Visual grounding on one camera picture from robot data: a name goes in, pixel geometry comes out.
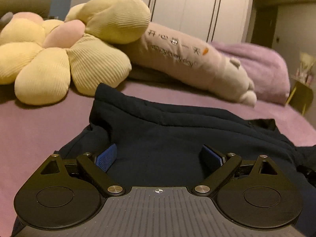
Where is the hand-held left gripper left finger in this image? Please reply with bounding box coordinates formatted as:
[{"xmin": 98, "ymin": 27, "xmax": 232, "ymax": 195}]
[{"xmin": 39, "ymin": 143, "xmax": 125, "ymax": 196}]

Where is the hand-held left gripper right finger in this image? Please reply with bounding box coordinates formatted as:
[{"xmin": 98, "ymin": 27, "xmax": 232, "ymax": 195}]
[{"xmin": 192, "ymin": 144, "xmax": 280, "ymax": 196}]

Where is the pink duvet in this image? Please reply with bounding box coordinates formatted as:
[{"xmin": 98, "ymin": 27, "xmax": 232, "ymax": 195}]
[{"xmin": 209, "ymin": 42, "xmax": 291, "ymax": 105}]

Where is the pink plush with grey paws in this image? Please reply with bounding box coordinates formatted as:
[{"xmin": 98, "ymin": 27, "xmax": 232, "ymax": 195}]
[{"xmin": 0, "ymin": 11, "xmax": 43, "ymax": 28}]

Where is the navy zip jacket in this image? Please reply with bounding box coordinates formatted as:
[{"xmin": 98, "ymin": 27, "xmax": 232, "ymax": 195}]
[{"xmin": 11, "ymin": 83, "xmax": 316, "ymax": 237}]

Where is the cream flower plush pillow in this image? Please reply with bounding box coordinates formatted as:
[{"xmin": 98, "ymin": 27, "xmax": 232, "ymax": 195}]
[{"xmin": 0, "ymin": 0, "xmax": 151, "ymax": 105}]

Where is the yellow-legged side table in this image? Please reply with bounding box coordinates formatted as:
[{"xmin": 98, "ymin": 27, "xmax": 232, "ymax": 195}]
[{"xmin": 286, "ymin": 77, "xmax": 314, "ymax": 116}]

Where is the long printed plush toy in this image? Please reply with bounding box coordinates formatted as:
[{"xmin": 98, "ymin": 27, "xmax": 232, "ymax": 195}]
[{"xmin": 116, "ymin": 22, "xmax": 258, "ymax": 108}]

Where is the dark headboard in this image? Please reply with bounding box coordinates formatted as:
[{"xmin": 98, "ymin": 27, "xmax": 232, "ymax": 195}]
[{"xmin": 0, "ymin": 0, "xmax": 53, "ymax": 21}]

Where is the white wardrobe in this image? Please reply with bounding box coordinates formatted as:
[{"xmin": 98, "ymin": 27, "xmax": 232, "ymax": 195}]
[{"xmin": 70, "ymin": 0, "xmax": 255, "ymax": 45}]

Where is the flower bouquet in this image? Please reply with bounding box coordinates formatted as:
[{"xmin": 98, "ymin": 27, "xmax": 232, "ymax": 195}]
[{"xmin": 295, "ymin": 51, "xmax": 316, "ymax": 86}]

